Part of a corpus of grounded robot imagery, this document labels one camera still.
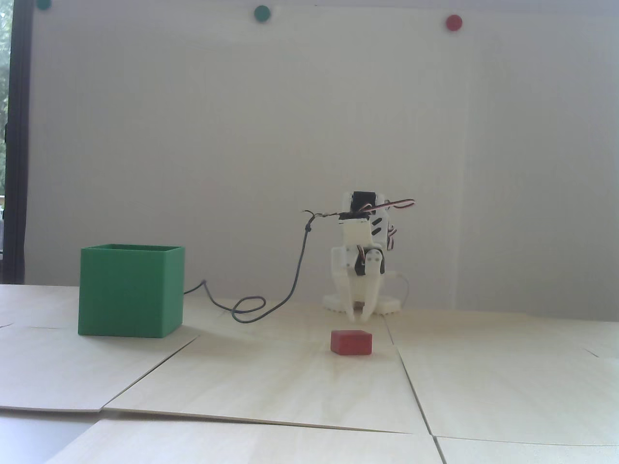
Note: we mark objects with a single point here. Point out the red rectangular block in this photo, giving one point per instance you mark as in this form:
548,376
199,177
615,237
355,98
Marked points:
351,342

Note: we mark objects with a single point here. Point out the red round magnet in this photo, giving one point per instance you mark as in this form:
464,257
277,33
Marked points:
453,22

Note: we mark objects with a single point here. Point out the black wrist camera board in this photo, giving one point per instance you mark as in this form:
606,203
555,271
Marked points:
353,216

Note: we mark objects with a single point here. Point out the green open box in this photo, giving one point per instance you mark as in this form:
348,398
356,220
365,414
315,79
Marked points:
125,290

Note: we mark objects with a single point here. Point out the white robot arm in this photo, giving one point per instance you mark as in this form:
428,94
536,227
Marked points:
390,306

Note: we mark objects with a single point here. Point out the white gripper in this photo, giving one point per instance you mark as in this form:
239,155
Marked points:
359,282

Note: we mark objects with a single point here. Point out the green round magnet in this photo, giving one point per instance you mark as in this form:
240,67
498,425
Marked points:
44,4
262,13

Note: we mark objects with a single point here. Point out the dark window frame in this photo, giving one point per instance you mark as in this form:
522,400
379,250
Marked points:
19,145

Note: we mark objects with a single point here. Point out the white backdrop board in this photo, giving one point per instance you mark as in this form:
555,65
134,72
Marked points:
193,121

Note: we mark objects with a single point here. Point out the light plywood sheet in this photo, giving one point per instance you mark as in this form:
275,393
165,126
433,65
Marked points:
242,444
532,452
271,382
508,377
58,372

